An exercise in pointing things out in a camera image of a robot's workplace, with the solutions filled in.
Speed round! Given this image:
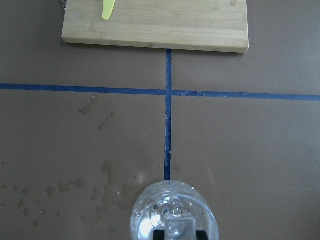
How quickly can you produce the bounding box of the wooden cutting board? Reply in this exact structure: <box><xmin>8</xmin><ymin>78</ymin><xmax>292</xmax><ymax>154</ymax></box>
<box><xmin>61</xmin><ymin>0</ymin><xmax>249</xmax><ymax>54</ymax></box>

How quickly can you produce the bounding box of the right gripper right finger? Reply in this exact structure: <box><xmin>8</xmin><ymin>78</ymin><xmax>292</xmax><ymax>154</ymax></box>
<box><xmin>196</xmin><ymin>230</ymin><xmax>208</xmax><ymax>240</ymax></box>

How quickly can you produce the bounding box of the yellow plastic knife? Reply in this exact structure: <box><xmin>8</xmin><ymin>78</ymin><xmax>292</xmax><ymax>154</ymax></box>
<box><xmin>102</xmin><ymin>0</ymin><xmax>116</xmax><ymax>21</ymax></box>

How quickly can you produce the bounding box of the clear ice cube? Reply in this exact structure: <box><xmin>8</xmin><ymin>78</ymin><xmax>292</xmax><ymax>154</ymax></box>
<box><xmin>164</xmin><ymin>216</ymin><xmax>197</xmax><ymax>240</ymax></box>

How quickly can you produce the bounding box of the clear wine glass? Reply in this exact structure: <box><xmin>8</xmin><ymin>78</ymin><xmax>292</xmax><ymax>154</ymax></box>
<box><xmin>130</xmin><ymin>180</ymin><xmax>220</xmax><ymax>240</ymax></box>

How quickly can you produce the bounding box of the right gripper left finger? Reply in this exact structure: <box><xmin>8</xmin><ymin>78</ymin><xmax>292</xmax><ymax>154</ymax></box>
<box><xmin>153</xmin><ymin>230</ymin><xmax>165</xmax><ymax>240</ymax></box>

